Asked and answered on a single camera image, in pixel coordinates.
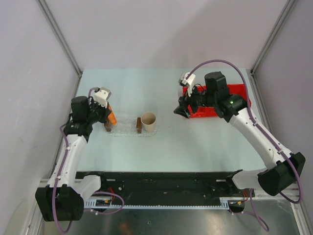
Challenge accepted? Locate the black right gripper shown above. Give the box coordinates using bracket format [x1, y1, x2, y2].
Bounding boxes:
[174, 82, 217, 119]

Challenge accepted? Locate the orange toothpaste tube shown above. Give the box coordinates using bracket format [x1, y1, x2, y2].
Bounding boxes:
[108, 105, 117, 125]

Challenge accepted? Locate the clear acrylic toothbrush stand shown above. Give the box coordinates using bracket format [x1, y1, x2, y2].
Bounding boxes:
[104, 116, 142, 137]

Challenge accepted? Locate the red plastic organizer bin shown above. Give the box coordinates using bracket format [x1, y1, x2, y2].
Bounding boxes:
[190, 84, 251, 121]

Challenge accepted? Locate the beige cup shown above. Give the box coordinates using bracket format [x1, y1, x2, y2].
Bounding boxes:
[141, 112, 156, 133]

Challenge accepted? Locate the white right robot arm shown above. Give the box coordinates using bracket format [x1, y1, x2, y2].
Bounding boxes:
[174, 71, 306, 196]

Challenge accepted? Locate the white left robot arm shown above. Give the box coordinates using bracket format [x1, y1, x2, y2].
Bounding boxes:
[35, 94, 111, 222]

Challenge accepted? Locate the clear oval glass tray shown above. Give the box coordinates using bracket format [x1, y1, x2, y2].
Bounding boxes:
[104, 116, 158, 137]

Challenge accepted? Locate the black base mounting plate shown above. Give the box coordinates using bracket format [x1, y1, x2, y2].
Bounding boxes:
[75, 171, 253, 206]

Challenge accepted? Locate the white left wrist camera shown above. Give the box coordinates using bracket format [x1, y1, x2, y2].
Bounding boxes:
[93, 87, 112, 108]

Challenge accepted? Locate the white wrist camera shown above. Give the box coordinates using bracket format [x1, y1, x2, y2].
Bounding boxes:
[179, 72, 196, 97]
[93, 87, 112, 108]

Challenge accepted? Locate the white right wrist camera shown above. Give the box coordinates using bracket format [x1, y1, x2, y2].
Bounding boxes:
[179, 72, 196, 97]

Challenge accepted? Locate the white slotted cable duct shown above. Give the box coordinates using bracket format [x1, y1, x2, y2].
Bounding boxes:
[84, 197, 245, 210]

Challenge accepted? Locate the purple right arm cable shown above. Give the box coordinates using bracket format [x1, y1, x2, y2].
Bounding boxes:
[187, 60, 304, 232]

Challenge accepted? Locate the left aluminium frame post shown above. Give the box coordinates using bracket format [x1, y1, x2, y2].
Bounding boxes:
[36, 0, 83, 77]

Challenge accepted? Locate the aluminium frame post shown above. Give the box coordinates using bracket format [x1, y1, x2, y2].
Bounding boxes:
[36, 0, 83, 77]
[250, 0, 298, 75]

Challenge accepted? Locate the right aluminium frame post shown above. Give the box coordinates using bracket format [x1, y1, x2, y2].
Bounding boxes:
[250, 0, 298, 75]

